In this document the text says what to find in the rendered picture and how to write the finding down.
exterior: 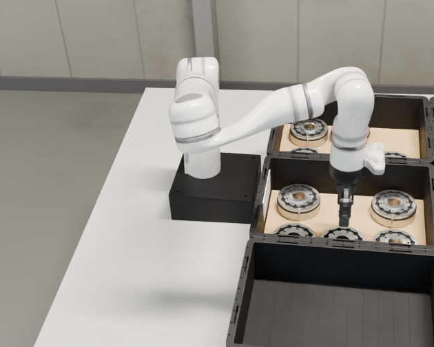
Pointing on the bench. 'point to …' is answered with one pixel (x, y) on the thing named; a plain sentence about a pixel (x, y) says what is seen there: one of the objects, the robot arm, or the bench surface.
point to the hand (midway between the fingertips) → (344, 211)
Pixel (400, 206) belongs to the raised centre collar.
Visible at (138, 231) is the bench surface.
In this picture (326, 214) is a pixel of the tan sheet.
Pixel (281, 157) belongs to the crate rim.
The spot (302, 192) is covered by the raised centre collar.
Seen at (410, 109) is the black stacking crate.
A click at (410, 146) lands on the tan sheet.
